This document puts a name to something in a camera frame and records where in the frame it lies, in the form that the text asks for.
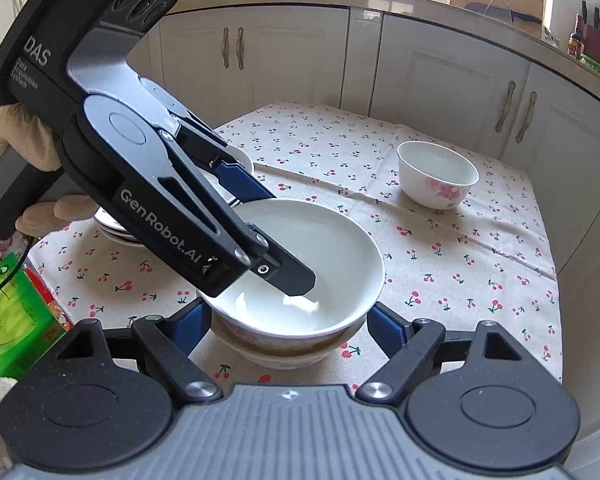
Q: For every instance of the green snack package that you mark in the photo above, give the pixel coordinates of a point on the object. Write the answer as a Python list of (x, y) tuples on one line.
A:
[(30, 319)]

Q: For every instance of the dark soy sauce bottle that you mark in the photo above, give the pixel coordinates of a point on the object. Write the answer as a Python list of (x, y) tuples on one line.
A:
[(575, 44)]

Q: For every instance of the pink-flower white bowl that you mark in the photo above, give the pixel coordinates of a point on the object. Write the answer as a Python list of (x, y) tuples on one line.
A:
[(434, 176)]

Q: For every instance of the gloved left hand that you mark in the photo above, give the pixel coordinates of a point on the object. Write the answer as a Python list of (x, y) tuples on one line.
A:
[(35, 197)]

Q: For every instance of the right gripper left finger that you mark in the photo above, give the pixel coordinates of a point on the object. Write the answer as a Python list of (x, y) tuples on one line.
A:
[(165, 347)]

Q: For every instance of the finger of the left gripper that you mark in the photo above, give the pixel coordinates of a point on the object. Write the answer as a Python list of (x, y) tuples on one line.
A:
[(246, 244), (208, 151)]

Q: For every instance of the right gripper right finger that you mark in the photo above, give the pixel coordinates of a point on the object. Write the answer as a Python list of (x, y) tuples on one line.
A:
[(410, 347)]

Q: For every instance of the white kitchen base cabinets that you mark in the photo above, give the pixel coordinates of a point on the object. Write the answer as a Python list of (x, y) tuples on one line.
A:
[(452, 89)]

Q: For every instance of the white floral bowl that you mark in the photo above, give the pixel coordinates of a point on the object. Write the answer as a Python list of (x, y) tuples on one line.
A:
[(282, 359)]

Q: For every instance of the cherry print tablecloth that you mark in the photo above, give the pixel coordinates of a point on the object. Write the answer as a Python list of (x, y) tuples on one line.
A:
[(487, 259)]

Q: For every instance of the knife block with knives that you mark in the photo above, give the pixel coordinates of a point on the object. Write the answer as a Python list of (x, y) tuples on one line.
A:
[(588, 28)]

